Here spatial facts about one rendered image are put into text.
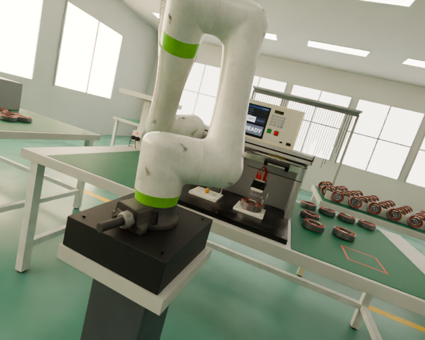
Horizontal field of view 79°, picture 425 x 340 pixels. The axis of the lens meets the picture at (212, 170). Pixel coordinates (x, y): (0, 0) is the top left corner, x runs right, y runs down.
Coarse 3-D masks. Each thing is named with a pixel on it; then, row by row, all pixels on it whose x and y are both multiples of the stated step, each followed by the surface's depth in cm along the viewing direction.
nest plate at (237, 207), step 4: (236, 204) 132; (236, 208) 126; (240, 208) 127; (244, 208) 129; (244, 212) 126; (248, 212) 125; (252, 212) 126; (256, 212) 128; (260, 212) 130; (264, 212) 132; (252, 216) 125; (256, 216) 124; (260, 216) 124
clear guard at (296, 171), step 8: (256, 152) 123; (264, 152) 140; (256, 160) 116; (280, 160) 118; (288, 160) 134; (256, 168) 114; (264, 168) 113; (272, 168) 113; (280, 168) 113; (296, 168) 113; (304, 168) 113; (288, 176) 111; (296, 176) 111
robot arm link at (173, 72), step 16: (160, 48) 75; (160, 64) 78; (176, 64) 76; (192, 64) 79; (160, 80) 81; (176, 80) 80; (160, 96) 85; (176, 96) 86; (160, 112) 89; (176, 112) 93; (160, 128) 93; (176, 128) 97
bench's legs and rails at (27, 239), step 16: (32, 176) 142; (32, 192) 144; (32, 208) 146; (32, 224) 150; (32, 240) 153; (208, 240) 217; (240, 256) 207; (272, 272) 200; (320, 288) 191; (352, 304) 186; (368, 304) 182; (352, 320) 189; (368, 320) 168
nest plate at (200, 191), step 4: (196, 188) 141; (200, 188) 143; (204, 188) 146; (188, 192) 133; (192, 192) 132; (196, 192) 133; (200, 192) 135; (204, 192) 138; (208, 192) 140; (212, 192) 142; (216, 192) 144; (200, 196) 131; (204, 196) 131; (208, 196) 132; (212, 196) 134; (216, 196) 136; (220, 196) 138; (212, 200) 130; (216, 200) 130
